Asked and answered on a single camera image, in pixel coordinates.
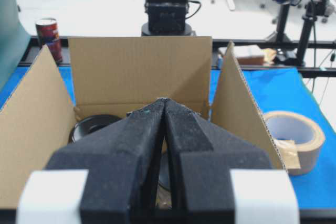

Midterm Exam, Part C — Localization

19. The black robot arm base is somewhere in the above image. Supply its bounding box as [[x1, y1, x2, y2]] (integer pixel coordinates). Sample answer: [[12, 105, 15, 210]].
[[141, 0, 193, 36]]

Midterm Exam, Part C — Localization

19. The beige packing tape roll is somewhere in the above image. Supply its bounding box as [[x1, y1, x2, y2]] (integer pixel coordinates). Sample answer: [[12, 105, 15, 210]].
[[264, 111, 325, 176]]

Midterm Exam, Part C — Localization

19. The red cylindrical can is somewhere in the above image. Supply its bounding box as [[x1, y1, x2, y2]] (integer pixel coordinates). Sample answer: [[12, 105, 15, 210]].
[[35, 17, 63, 63]]

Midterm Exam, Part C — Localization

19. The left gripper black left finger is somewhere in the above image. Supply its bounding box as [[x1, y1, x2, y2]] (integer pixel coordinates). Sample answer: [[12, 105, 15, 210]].
[[16, 98, 165, 224]]

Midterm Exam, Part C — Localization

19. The brown cardboard box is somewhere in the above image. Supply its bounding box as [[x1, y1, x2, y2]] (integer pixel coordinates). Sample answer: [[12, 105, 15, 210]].
[[1, 37, 285, 209]]

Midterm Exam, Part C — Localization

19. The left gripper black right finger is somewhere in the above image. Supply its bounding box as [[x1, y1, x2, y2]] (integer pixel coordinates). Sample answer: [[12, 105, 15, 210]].
[[164, 98, 300, 224]]

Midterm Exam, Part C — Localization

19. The black round object in box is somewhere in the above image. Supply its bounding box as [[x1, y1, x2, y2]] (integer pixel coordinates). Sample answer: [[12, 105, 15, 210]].
[[68, 114, 122, 144]]

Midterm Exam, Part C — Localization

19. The black camera stand pole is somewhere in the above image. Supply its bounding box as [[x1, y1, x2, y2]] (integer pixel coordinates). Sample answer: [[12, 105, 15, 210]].
[[296, 0, 328, 66]]

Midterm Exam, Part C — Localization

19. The green cloth sheet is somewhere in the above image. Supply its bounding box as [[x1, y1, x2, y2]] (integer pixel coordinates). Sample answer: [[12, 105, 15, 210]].
[[1, 0, 31, 88]]

